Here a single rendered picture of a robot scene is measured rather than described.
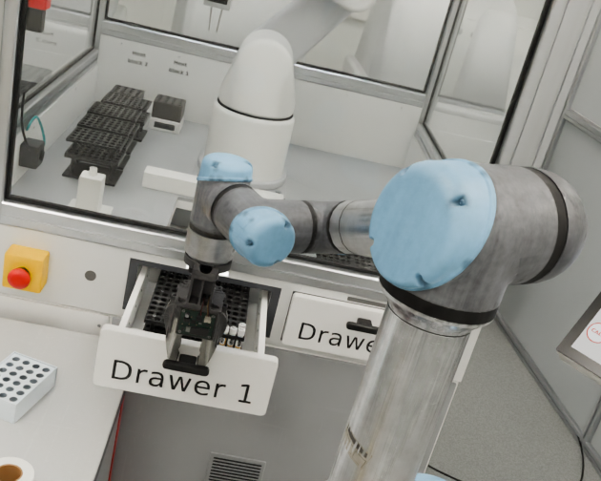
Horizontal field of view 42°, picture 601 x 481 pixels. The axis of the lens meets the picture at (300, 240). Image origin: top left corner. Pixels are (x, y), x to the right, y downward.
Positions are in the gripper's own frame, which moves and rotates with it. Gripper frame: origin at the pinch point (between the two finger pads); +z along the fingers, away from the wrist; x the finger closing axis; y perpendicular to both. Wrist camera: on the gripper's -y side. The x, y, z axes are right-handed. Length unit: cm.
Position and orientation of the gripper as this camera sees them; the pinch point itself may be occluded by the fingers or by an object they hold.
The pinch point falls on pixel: (187, 359)
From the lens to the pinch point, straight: 129.4
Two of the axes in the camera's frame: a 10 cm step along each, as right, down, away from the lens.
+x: 9.7, 2.0, 1.0
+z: -2.3, 8.9, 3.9
